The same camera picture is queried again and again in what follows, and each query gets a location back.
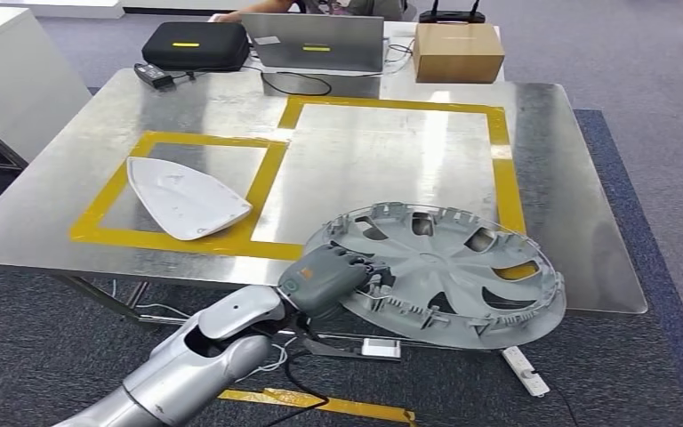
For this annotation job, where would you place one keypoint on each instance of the white cabinet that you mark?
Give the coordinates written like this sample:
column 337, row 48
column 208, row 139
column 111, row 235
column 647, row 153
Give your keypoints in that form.
column 17, row 76

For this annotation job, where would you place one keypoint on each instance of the silver laptop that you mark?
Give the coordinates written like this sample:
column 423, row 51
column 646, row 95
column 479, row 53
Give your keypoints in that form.
column 341, row 35

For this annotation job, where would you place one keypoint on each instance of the person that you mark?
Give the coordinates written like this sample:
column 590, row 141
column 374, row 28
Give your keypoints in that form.
column 377, row 7

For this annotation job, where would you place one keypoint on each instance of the white power strip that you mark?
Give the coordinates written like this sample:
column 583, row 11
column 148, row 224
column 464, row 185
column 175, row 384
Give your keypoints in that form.
column 524, row 371

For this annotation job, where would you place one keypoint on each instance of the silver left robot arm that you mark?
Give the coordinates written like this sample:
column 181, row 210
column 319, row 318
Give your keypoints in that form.
column 200, row 365

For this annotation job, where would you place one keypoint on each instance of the brown cardboard box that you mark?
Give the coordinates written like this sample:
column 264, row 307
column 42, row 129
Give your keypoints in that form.
column 459, row 59

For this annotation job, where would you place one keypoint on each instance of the large yellow tape rectangle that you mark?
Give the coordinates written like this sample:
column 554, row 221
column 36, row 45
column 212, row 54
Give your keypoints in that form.
column 500, row 129

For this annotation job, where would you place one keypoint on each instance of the small yellow tape rectangle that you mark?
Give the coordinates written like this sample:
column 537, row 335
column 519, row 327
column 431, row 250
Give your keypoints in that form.
column 117, row 238

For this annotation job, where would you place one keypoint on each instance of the black power adapter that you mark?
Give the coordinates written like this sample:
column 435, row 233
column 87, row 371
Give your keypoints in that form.
column 153, row 75

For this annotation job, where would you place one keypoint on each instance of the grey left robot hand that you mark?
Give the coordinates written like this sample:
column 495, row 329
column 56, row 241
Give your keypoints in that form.
column 318, row 280

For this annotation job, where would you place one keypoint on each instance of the yellow floor tape strip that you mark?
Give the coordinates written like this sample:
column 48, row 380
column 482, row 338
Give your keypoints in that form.
column 347, row 406

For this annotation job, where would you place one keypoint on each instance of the black router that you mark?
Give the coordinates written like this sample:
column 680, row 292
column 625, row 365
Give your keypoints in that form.
column 450, row 17

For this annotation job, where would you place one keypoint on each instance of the stainless steel workbench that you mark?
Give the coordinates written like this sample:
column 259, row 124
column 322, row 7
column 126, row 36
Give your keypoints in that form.
column 377, row 171

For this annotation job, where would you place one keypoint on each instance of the white plastic shell part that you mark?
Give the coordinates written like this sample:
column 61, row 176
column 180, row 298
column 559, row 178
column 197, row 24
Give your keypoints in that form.
column 182, row 200

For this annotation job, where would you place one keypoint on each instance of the black carrying case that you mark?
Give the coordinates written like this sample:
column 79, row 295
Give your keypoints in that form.
column 200, row 56

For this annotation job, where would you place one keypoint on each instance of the grey plastic hubcap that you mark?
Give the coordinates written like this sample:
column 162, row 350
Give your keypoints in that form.
column 436, row 259

